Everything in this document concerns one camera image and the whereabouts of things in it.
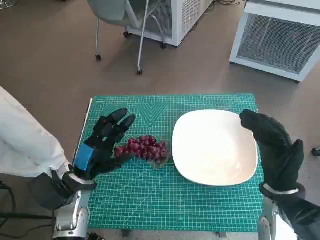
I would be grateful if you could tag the black gloved right hand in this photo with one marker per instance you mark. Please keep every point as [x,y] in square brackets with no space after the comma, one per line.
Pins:
[277,150]

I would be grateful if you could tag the black left hand blue tape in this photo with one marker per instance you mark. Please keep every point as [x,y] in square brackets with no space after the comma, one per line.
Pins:
[100,140]

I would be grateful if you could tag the red toy grape bunch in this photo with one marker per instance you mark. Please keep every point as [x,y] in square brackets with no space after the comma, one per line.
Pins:
[147,147]

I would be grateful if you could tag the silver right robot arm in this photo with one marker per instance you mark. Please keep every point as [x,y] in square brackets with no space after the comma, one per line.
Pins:
[268,220]

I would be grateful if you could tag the white square plate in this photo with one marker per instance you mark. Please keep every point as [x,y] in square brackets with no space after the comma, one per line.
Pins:
[215,147]

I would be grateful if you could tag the person in white trousers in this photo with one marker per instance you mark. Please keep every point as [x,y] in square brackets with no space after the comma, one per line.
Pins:
[25,140]

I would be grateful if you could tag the green cutting mat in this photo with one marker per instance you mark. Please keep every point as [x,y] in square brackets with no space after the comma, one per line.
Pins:
[155,195]

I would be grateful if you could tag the white cabinet with mesh front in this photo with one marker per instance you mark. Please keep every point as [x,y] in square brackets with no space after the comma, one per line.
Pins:
[275,42]

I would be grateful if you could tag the grey chair with metal legs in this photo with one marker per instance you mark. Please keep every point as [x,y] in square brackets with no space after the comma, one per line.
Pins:
[112,12]

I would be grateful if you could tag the white cabinet with mesh side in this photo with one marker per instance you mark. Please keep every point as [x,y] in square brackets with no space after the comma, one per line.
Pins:
[185,17]

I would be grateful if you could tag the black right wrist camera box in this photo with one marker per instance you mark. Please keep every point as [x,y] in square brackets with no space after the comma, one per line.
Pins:
[302,217]

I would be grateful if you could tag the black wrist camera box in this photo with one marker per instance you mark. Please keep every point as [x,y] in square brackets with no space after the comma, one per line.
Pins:
[47,192]
[302,217]

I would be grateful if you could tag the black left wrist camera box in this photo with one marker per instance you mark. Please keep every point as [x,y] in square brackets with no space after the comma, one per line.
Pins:
[47,192]

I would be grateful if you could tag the black table bracket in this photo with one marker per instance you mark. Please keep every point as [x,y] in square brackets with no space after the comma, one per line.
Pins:
[221,235]
[126,233]

